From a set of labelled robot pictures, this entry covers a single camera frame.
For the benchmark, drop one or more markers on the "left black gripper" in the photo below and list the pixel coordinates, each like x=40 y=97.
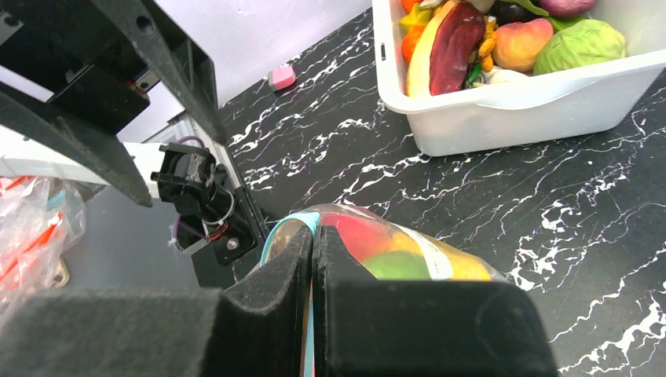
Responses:
x=92 y=68

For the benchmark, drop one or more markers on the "pink eraser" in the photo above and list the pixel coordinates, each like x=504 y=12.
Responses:
x=281 y=78

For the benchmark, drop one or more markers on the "pink peach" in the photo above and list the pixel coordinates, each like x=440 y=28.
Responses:
x=362 y=237

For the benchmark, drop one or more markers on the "plastic bags with red items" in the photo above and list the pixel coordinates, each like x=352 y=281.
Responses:
x=41 y=218

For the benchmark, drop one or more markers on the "white plastic bin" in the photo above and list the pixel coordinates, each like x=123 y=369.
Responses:
x=565 y=104

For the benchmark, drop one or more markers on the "yellow bell pepper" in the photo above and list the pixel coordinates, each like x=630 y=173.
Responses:
x=401 y=241

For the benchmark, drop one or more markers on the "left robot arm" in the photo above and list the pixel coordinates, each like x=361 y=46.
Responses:
x=21 y=155

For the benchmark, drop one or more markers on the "small green lime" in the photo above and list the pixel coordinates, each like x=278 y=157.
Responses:
x=397 y=265

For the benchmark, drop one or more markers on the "pink onion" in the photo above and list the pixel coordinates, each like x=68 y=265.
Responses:
x=567 y=8

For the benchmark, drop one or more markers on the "garlic bulb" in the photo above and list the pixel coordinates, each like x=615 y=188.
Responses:
x=499 y=75

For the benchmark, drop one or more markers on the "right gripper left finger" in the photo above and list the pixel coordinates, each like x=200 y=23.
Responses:
x=254 y=328

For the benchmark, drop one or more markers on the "clear zip top bag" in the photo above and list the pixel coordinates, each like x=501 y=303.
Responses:
x=388 y=251

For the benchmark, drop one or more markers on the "light green cabbage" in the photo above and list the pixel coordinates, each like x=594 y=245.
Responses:
x=585 y=43

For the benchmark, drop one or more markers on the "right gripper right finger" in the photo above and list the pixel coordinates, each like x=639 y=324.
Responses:
x=369 y=327

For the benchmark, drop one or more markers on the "yellow mango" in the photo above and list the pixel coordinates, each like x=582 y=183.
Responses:
x=466 y=266

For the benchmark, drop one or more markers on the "raw red meat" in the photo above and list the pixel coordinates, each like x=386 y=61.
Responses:
x=458 y=28

